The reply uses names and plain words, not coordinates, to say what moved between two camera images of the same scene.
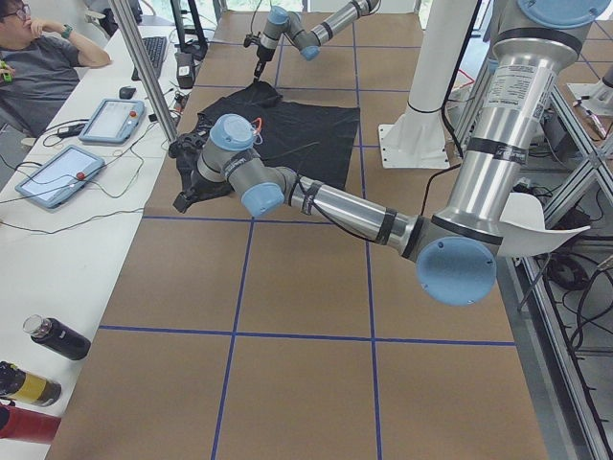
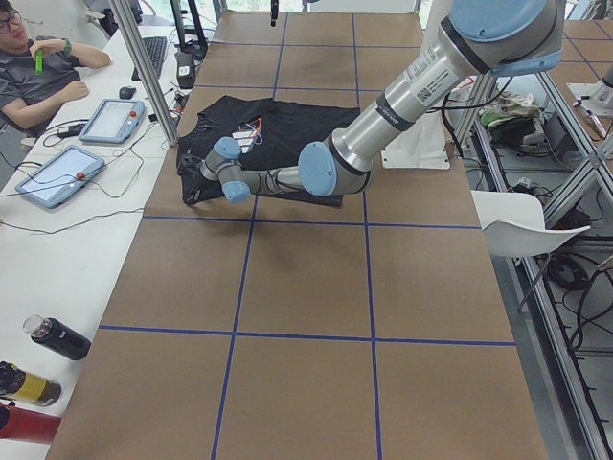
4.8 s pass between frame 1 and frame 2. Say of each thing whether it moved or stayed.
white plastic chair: stayed
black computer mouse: stayed
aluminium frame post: stayed
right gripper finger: moved
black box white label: stayed
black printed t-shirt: moved
